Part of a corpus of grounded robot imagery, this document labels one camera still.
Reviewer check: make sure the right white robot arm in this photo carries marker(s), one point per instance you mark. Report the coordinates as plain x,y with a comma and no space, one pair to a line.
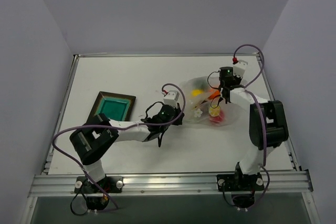
267,122

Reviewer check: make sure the red fake apple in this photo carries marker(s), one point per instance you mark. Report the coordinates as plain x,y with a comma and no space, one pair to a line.
217,117

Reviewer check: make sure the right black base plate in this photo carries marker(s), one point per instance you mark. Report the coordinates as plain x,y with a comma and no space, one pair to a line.
232,182

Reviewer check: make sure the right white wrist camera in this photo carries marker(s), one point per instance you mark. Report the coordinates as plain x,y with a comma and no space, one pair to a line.
239,68

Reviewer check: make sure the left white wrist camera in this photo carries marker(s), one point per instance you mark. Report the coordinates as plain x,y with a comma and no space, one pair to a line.
171,98

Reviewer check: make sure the orange fake fruit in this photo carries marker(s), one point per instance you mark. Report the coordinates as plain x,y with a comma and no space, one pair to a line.
214,95

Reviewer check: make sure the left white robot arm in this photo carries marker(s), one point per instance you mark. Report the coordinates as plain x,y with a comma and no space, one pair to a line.
92,143

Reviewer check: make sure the aluminium front rail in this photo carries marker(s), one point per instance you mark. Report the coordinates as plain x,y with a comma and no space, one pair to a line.
168,184

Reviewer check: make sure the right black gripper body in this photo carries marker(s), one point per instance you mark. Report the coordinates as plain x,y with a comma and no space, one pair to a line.
226,87

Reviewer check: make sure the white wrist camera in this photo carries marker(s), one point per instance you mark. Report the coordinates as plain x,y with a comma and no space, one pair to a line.
239,68
171,98

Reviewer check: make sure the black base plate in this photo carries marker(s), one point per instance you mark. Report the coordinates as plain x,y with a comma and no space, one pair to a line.
110,184
232,182

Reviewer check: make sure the translucent plastic bag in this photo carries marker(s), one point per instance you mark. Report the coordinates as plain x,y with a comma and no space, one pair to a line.
197,108

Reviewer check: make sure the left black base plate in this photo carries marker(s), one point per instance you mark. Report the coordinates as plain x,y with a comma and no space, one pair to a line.
110,184

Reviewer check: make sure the yellow fake pear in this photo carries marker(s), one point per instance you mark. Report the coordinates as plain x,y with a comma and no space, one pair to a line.
196,92

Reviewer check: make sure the teal rectangular tray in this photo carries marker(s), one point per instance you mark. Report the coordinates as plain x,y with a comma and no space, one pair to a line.
113,105

